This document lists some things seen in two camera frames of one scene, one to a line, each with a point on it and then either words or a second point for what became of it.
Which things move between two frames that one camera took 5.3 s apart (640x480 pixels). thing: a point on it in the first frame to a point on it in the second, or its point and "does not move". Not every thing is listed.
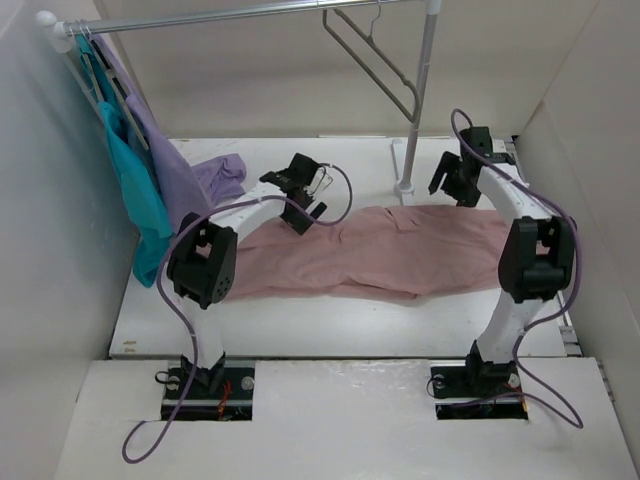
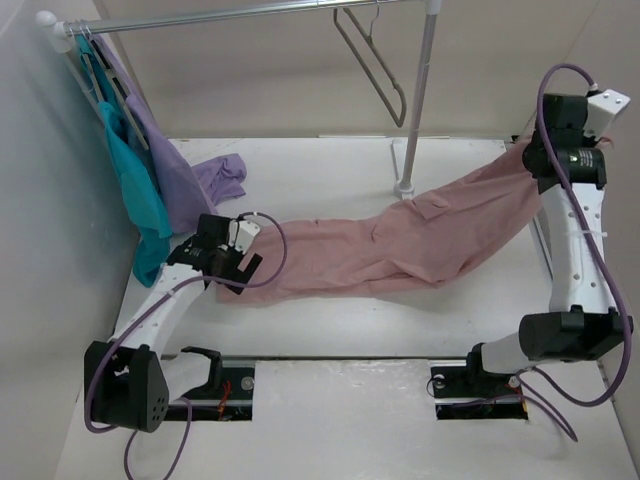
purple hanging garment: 190,187 does not move
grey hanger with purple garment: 121,89 does not move
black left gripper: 299,221 to 234,273
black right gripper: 467,197 to 589,142
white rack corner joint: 57,30 does not move
